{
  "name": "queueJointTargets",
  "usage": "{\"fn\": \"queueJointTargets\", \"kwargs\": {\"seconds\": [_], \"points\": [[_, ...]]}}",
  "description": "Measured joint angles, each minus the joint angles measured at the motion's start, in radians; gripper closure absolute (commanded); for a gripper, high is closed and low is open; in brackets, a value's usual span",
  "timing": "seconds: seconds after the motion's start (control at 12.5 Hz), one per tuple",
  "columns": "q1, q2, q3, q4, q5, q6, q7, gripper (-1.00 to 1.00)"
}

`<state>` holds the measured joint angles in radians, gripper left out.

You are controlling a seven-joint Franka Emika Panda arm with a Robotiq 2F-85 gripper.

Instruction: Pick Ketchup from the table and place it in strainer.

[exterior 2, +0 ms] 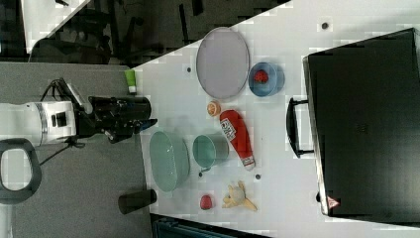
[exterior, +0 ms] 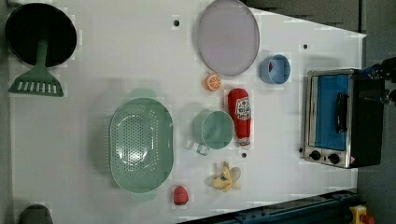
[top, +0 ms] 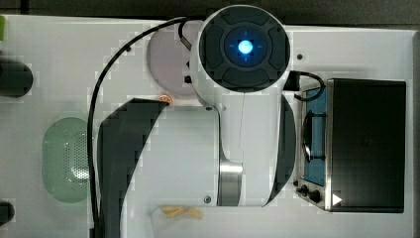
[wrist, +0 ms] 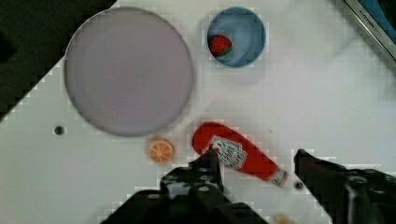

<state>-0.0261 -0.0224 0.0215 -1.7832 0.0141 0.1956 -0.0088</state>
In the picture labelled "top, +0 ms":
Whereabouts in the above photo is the green plastic strainer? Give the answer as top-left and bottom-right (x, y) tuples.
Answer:
(42, 117), (90, 203)

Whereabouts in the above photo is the black toaster oven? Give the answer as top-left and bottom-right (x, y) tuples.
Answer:
(294, 78), (406, 213)

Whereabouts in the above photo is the black frying pan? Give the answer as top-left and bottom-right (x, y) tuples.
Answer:
(0, 59), (34, 97)

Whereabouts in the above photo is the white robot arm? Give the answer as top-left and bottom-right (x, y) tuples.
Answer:
(92, 5), (297, 238)

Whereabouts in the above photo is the grey round plate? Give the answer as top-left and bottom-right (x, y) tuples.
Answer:
(147, 24), (194, 96)

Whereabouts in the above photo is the dark object at table edge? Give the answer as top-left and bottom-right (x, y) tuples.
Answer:
(0, 201), (15, 226)

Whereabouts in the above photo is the orange slice toy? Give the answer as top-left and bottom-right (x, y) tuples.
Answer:
(157, 94), (173, 106)

